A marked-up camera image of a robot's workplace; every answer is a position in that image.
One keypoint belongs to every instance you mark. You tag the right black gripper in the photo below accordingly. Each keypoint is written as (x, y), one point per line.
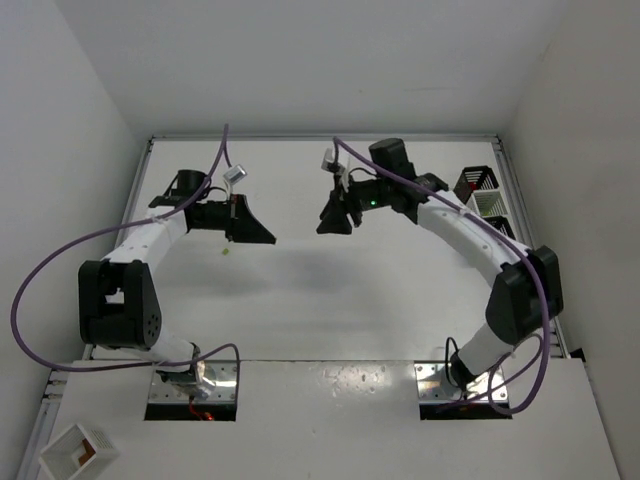
(348, 198)

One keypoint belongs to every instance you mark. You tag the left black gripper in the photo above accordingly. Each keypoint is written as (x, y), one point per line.
(233, 217)

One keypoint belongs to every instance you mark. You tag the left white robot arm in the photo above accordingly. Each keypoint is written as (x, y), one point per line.
(118, 304)

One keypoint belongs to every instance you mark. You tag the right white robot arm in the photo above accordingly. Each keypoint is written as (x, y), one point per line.
(526, 291)

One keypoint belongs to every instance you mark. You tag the far black slatted container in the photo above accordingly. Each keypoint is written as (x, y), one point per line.
(474, 179)

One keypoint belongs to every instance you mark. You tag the black slatted container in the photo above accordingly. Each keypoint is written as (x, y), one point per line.
(501, 224)
(474, 179)

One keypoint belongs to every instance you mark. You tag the middle white slatted container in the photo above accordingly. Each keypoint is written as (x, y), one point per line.
(488, 203)

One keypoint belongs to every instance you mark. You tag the white slatted container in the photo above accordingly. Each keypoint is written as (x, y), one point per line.
(80, 452)
(488, 203)

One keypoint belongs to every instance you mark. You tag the near black slatted container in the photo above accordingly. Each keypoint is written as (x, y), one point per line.
(501, 224)

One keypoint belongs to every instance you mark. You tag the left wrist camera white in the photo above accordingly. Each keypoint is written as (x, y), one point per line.
(233, 176)

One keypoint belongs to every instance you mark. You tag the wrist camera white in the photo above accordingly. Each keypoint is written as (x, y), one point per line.
(233, 176)
(339, 172)

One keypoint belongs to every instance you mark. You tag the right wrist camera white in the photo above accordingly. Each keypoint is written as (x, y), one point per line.
(339, 172)

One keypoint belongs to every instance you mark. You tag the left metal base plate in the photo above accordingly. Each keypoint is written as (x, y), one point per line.
(208, 383)

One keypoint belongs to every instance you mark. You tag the metal base plate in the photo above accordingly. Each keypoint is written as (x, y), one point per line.
(435, 389)
(208, 383)

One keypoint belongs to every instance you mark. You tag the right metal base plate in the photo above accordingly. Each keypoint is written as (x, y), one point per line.
(435, 389)

